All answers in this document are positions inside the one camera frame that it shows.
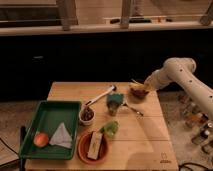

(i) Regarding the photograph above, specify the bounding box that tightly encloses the teal topped cup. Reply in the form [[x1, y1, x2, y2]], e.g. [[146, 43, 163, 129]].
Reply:
[[107, 94, 124, 116]]

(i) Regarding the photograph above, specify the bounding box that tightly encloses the metal spoon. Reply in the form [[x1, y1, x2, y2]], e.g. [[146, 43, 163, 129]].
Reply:
[[122, 103, 144, 116]]

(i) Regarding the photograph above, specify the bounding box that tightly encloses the green plastic tray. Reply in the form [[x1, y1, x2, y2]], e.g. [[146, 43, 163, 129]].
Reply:
[[19, 101, 81, 160]]

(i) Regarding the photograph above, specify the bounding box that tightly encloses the spice bottle rack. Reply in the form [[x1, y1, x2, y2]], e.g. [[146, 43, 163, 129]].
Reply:
[[180, 97, 213, 145]]

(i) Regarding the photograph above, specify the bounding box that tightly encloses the orange plate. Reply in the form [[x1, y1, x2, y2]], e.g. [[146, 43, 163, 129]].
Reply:
[[77, 132, 109, 165]]

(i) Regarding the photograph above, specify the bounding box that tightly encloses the yellow banana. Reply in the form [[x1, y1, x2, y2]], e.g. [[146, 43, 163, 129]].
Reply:
[[130, 80, 148, 91]]

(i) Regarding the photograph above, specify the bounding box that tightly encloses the white cup with brown contents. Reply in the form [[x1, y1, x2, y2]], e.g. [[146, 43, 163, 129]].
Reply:
[[79, 106, 95, 126]]

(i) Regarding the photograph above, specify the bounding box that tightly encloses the green plastic cup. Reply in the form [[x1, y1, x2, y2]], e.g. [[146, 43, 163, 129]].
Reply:
[[100, 121, 118, 138]]

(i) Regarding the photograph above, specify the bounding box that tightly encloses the beige rectangular block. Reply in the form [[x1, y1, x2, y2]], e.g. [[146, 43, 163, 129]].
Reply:
[[87, 132, 103, 160]]

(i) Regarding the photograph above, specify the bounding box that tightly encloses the black cable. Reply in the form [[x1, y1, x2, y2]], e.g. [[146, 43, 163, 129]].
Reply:
[[178, 161, 213, 171]]

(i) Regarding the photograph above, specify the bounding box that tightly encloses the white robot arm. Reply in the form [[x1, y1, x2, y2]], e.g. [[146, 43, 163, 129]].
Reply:
[[144, 57, 213, 115]]

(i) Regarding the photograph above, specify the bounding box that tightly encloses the white folded cloth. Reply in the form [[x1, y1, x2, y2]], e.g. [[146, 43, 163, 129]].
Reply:
[[49, 123, 72, 149]]

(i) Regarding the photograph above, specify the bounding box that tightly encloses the red apple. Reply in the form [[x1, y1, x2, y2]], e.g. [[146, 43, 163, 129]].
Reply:
[[33, 132, 49, 148]]

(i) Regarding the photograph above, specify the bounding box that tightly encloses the white handled brush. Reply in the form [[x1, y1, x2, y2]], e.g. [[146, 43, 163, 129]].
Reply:
[[85, 85, 117, 106]]

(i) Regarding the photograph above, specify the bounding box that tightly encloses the wooden railing beam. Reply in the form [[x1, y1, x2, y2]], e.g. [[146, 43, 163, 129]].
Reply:
[[0, 21, 213, 36]]

